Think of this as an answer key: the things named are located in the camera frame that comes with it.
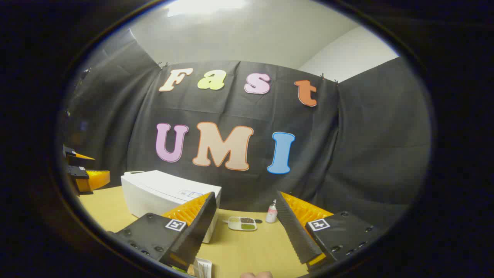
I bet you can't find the black backdrop cloth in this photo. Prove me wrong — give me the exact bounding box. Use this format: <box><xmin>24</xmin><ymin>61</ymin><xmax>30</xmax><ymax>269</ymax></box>
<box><xmin>62</xmin><ymin>39</ymin><xmax>431</xmax><ymax>232</ymax></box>

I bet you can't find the white microwave oven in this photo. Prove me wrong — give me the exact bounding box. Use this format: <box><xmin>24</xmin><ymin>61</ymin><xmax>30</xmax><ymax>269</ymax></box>
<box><xmin>121</xmin><ymin>170</ymin><xmax>222</xmax><ymax>244</ymax></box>

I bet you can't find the white divided condiment dish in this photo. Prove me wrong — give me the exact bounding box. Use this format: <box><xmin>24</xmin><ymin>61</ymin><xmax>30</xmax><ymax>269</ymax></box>
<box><xmin>227</xmin><ymin>216</ymin><xmax>258</xmax><ymax>232</ymax></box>

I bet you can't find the white food tray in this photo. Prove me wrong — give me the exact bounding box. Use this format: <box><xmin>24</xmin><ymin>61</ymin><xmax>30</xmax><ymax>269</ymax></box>
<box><xmin>193</xmin><ymin>258</ymin><xmax>213</xmax><ymax>278</ymax></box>

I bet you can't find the small pink label bottle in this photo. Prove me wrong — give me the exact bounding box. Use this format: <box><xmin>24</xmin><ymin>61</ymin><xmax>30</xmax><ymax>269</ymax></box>
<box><xmin>266</xmin><ymin>199</ymin><xmax>278</xmax><ymax>224</ymax></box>

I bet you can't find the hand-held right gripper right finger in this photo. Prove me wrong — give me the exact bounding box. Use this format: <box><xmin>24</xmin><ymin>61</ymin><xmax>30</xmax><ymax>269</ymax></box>
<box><xmin>275</xmin><ymin>190</ymin><xmax>382</xmax><ymax>271</ymax></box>

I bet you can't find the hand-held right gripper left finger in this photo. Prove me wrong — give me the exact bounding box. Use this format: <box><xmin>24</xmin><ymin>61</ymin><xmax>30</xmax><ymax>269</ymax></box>
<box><xmin>108</xmin><ymin>191</ymin><xmax>217</xmax><ymax>273</ymax></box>

